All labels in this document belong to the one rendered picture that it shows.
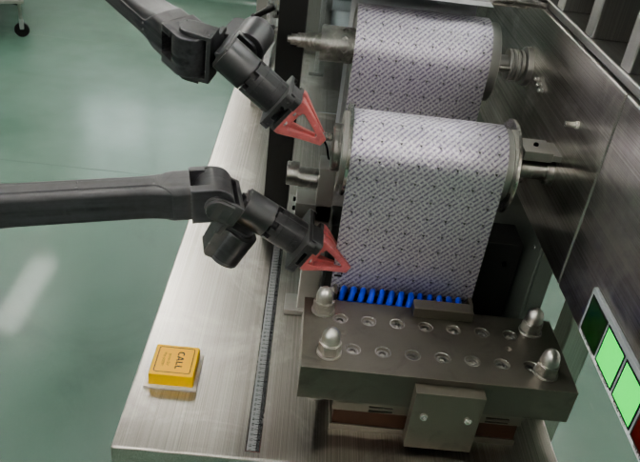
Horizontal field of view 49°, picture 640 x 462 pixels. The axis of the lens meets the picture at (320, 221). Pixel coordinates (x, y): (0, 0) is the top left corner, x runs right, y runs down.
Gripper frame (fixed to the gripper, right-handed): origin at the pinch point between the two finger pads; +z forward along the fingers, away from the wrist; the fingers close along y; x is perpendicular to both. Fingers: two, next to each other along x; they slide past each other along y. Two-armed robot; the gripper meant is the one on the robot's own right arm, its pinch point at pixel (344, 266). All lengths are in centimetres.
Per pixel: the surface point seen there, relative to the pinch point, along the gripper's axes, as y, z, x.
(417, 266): 0.2, 9.4, 7.1
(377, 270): 0.3, 4.7, 2.7
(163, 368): 12.0, -16.3, -25.7
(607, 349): 28.9, 20.2, 25.0
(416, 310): 6.3, 11.4, 3.5
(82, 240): -153, -31, -140
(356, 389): 20.0, 5.7, -5.1
